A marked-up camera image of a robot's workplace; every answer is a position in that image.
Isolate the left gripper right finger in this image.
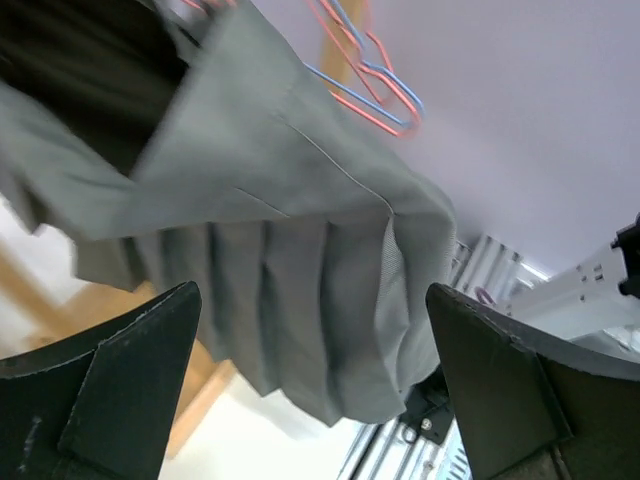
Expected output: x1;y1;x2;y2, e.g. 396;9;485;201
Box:
426;284;639;480

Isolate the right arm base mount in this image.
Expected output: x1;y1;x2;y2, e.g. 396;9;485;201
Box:
399;365;454;446

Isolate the blue hanger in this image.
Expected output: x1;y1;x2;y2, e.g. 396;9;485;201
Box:
304;0;426;126

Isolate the grey skirt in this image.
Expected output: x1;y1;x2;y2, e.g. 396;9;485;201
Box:
1;1;456;425

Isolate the wooden clothes rack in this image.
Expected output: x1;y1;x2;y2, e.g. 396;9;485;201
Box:
0;0;371;459

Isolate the aluminium rail frame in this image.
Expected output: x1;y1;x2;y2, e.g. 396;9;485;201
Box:
337;234;548;479

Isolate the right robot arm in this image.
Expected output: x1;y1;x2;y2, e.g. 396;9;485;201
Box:
496;222;639;340

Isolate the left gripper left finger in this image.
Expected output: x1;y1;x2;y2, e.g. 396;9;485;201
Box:
1;281;201;479

